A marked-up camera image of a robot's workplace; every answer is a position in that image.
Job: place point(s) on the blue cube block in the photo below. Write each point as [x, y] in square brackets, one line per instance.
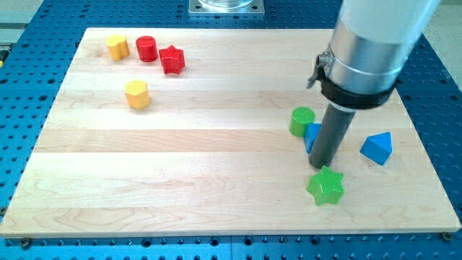
[311, 135]

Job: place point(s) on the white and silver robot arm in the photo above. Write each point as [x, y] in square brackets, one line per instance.
[371, 42]

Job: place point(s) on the red star block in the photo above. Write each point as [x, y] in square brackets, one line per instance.
[172, 60]

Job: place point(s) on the green star block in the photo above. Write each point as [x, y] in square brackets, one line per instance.
[326, 186]

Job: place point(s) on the green cylinder block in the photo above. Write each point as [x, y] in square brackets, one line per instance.
[300, 118]

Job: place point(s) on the light wooden board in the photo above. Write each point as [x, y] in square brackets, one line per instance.
[212, 154]

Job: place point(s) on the yellow hexagon block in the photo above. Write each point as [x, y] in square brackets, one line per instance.
[137, 94]

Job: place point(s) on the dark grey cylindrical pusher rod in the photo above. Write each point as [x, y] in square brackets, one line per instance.
[334, 126]

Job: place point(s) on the red cylinder block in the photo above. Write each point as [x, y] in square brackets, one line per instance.
[147, 48]

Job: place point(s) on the yellow heart block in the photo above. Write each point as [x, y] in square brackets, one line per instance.
[118, 47]

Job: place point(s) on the blue triangular prism block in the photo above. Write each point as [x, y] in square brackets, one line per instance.
[378, 148]

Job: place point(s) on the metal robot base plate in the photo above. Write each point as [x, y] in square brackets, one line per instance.
[207, 8]

